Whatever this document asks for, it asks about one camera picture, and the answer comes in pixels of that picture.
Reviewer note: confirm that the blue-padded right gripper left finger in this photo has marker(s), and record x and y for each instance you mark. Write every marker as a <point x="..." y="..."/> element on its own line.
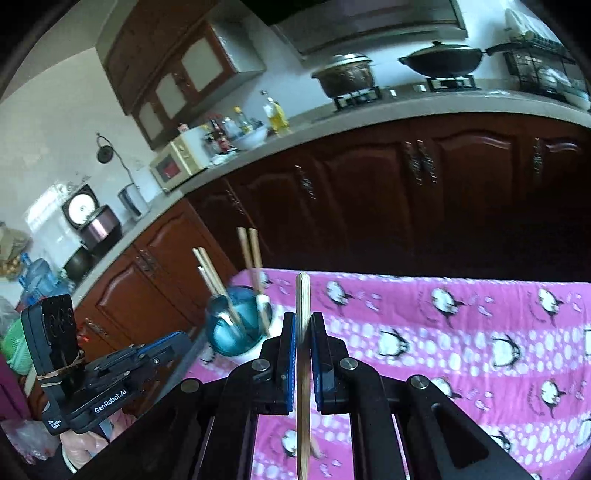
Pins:
<point x="279" y="380"/>

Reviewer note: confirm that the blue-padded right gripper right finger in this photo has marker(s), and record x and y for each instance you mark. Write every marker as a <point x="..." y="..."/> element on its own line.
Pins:
<point x="326" y="353"/>

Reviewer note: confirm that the brown wooden chopstick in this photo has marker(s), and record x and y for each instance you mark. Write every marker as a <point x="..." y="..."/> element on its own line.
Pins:
<point x="257" y="264"/>
<point x="243" y="237"/>

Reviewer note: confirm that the person's left hand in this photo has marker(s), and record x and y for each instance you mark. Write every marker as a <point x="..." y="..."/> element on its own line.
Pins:
<point x="79" y="449"/>

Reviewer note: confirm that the white teal-rimmed utensil holder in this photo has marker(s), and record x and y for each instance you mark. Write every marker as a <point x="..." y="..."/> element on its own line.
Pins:
<point x="240" y="345"/>

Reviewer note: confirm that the silver spoon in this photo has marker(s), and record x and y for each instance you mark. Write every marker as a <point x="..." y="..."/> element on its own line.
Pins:
<point x="216" y="305"/>

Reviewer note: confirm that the brown chopstick in holder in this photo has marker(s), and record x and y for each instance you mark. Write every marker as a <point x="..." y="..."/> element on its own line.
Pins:
<point x="215" y="292"/>

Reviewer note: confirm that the light bamboo chopstick in holder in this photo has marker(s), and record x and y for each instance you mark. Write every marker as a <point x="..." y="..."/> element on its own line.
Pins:
<point x="214" y="281"/>

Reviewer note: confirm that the rice cooker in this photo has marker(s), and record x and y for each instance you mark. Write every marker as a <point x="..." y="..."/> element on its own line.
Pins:
<point x="97" y="226"/>

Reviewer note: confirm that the pink penguin tablecloth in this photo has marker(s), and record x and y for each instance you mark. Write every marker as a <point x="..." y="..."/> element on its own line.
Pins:
<point x="515" y="356"/>

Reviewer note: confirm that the steel kettle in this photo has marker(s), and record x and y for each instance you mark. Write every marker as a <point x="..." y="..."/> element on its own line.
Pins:
<point x="133" y="201"/>

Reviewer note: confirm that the dark wooden base cabinets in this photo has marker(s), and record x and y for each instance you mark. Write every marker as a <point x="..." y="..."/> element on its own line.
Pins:
<point x="477" y="195"/>

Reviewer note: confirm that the white ceramic bowl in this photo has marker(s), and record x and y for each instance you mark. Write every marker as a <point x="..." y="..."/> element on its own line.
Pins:
<point x="251" y="140"/>

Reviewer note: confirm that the cream microwave oven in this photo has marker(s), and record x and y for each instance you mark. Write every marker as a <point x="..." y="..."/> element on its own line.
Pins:
<point x="182" y="158"/>

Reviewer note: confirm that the yellow oil bottle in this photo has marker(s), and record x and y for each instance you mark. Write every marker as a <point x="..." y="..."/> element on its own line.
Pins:
<point x="275" y="114"/>

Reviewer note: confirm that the dark sauce bottle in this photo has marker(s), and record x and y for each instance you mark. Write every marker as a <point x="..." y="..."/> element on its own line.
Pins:
<point x="220" y="136"/>

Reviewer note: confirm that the dark cooking pot with lid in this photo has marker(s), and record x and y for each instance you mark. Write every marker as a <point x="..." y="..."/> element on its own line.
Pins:
<point x="345" y="74"/>

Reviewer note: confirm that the gas stove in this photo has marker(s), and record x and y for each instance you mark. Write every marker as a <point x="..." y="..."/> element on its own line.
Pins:
<point x="429" y="85"/>

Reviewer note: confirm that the black wok with lid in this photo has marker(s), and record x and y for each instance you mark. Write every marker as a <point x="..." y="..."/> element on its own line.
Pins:
<point x="450" y="60"/>

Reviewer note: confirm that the wooden upper cabinets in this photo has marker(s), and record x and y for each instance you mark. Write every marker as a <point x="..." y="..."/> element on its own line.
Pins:
<point x="170" y="61"/>

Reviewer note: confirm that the steel range hood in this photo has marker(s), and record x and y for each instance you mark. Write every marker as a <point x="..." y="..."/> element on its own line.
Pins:
<point x="310" y="27"/>

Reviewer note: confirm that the black dish drying rack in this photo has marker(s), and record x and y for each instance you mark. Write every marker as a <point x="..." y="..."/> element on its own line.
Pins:
<point x="549" y="72"/>

